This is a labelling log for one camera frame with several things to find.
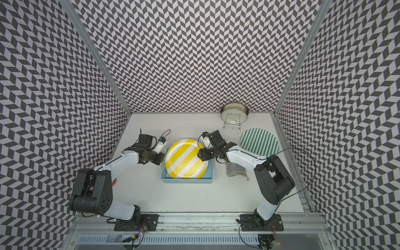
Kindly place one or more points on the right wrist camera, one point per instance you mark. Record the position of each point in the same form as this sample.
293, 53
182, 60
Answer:
205, 135

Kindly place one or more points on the green striped plate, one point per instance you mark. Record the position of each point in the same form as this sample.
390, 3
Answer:
260, 142

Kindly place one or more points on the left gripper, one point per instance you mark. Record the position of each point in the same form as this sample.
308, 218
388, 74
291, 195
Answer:
161, 157

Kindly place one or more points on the yellow striped plate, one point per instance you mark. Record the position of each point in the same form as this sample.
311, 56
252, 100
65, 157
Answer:
182, 162

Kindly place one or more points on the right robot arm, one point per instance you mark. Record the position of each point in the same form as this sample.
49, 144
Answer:
273, 178

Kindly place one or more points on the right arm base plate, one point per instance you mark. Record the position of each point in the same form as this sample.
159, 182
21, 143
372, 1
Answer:
252, 222

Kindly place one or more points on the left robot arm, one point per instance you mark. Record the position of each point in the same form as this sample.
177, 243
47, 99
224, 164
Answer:
92, 191

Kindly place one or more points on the wire plate stand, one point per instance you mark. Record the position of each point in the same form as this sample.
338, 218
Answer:
232, 125

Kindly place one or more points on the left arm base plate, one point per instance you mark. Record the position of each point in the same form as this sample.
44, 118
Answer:
148, 221

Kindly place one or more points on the grey microfibre cloth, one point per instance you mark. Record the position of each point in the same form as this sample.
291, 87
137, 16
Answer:
233, 170

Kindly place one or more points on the aluminium front rail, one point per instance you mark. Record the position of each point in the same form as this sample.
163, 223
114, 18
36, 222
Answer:
201, 223

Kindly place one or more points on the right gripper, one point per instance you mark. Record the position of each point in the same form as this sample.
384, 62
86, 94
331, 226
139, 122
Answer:
203, 155

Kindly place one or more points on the light blue plastic basket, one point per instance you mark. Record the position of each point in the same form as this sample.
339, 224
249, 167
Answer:
206, 179

